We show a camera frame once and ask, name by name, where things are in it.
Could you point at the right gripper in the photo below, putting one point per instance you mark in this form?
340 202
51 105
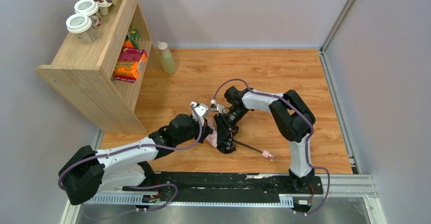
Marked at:
222 128

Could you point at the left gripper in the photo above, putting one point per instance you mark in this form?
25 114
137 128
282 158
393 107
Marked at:
206 133

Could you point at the pink folding umbrella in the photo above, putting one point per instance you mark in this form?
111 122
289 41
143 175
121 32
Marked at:
212 139

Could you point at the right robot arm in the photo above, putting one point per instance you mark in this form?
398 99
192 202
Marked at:
293 119

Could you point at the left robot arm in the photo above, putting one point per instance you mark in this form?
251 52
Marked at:
90 171

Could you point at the green squeeze bottle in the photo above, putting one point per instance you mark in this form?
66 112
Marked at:
167 60

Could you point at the orange pink snack box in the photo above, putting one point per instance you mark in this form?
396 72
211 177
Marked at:
129 64

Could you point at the wooden shelf unit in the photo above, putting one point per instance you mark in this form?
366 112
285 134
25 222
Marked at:
82 72

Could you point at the green carton on shelf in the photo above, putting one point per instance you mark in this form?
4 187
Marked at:
133 39

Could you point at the white lidded jar front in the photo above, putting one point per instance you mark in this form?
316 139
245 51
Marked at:
81 27

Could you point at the white lidded jar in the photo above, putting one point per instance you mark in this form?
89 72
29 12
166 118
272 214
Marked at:
81 27
90 9

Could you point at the white lidded jar rear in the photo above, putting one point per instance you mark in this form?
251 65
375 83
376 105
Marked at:
90 9

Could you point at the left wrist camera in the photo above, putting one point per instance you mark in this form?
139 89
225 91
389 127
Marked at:
199 112

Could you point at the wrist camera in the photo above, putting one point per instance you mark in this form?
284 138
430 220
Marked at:
199 112
215 107

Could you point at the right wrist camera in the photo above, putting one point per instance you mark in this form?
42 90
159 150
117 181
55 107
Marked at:
215 107

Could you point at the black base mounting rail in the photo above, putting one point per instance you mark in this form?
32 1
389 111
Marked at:
230 188

